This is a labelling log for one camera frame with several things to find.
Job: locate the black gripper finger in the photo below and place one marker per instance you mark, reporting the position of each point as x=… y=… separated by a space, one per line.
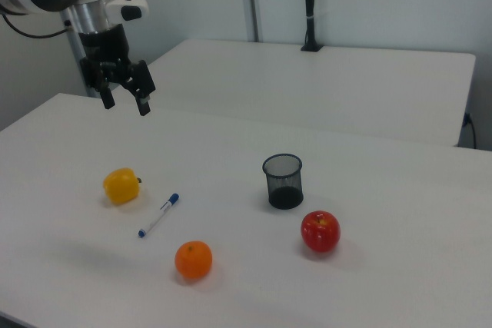
x=108 y=99
x=144 y=107

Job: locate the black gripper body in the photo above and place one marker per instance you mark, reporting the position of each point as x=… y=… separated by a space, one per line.
x=105 y=45

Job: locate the white marker with blue cap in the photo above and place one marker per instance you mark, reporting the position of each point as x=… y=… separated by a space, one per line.
x=158 y=216

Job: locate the yellow bell pepper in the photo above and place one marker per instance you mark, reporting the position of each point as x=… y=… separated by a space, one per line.
x=120 y=186

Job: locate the black mesh pen cup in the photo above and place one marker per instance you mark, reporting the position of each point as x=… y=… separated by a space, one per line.
x=283 y=186

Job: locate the orange fruit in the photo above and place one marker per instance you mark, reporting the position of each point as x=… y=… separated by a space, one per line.
x=193 y=259

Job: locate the black pole with base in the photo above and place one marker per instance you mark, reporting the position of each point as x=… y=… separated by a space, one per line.
x=310 y=5

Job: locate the red apple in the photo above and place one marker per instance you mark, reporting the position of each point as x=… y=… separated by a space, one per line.
x=320 y=231

